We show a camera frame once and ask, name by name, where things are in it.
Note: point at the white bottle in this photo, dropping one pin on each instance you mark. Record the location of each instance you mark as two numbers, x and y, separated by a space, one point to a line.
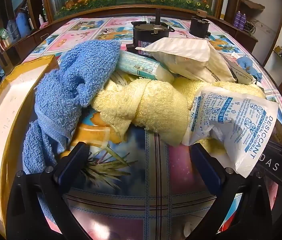
41 20

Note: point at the yellow terry towel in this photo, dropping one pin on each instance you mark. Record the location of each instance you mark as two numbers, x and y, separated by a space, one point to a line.
153 105

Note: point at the large black motor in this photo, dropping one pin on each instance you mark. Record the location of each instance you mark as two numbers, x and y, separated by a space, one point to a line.
146 35

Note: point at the teal cotton pad pack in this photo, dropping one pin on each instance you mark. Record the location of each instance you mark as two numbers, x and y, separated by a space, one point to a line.
141 65

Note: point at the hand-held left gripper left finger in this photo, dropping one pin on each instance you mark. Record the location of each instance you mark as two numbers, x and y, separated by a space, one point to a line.
68 166

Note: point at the yellow cardboard box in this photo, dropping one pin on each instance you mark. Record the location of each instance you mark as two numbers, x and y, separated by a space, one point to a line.
8 120

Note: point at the silver foil packet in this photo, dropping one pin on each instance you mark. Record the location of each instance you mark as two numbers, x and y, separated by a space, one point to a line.
238 71

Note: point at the green bag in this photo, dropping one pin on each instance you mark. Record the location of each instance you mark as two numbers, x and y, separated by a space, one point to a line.
3 33

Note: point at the white plastic pouch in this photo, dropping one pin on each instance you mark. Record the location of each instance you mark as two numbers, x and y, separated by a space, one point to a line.
183 55

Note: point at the blue terry towel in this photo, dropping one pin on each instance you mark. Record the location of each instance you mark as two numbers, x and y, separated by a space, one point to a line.
66 90

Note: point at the small black motor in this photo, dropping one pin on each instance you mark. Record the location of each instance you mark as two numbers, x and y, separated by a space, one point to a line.
199 27

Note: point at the small white printed packet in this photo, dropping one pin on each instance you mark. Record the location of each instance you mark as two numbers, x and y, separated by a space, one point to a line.
119 77

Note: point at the grey thermos flask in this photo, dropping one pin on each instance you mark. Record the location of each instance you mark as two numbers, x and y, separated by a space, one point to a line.
12 30

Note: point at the purple bottle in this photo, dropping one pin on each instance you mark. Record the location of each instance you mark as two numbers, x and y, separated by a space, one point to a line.
243 20
236 19

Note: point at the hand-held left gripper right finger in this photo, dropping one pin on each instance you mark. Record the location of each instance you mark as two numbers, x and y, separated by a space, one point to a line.
206 166

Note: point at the crumpled blue cloth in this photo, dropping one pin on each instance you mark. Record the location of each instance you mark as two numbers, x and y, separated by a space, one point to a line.
246 62

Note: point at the blue thermos flask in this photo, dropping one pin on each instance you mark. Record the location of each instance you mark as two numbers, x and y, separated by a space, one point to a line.
23 25

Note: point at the white desiccant packet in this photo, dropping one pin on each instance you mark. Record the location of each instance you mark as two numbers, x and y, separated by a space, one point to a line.
233 125

